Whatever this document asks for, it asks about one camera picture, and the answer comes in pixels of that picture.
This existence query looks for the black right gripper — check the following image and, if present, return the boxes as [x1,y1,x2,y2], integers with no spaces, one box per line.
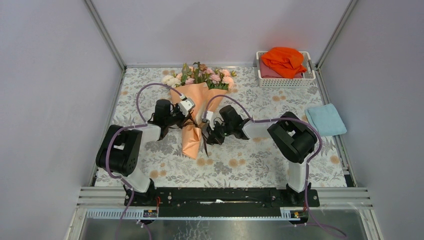
[207,120,233,147]

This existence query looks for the dark brown ribbon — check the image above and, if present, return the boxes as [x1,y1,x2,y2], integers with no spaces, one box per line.
[180,114,204,159]

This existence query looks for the brown kraft wrapping paper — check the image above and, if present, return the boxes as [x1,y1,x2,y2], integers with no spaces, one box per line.
[170,83,228,159]

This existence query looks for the pink fake flower stem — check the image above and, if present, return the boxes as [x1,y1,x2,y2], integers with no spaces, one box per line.
[218,68,237,90]

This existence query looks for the pink fake flower bunch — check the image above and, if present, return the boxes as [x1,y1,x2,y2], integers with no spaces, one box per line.
[177,61,222,89]

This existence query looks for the light blue towel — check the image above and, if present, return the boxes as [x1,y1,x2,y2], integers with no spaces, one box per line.
[305,103,347,137]

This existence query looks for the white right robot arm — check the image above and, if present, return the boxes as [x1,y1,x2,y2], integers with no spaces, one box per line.
[202,105,318,206]

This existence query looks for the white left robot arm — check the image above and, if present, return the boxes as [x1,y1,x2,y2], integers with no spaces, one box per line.
[95,97,196,206]

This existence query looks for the floral patterned table mat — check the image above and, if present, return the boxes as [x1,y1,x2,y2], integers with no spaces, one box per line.
[94,66,349,189]

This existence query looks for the pink folded cloth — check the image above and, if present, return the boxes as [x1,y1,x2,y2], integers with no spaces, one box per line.
[259,59,283,79]

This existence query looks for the orange folded cloth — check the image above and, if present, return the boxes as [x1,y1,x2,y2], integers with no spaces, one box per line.
[260,47,307,79]

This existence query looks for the white perforated plastic basket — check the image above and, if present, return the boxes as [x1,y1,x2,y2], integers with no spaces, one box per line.
[255,51,316,88]

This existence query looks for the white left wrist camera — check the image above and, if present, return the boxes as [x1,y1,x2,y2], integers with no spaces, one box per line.
[177,97,196,116]

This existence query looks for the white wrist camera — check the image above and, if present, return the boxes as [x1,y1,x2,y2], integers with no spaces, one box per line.
[202,110,215,130]
[177,97,196,116]

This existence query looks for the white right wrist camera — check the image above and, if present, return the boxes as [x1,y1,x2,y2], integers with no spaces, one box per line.
[202,110,215,130]

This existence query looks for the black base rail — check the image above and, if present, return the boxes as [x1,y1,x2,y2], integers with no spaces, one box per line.
[124,184,320,218]

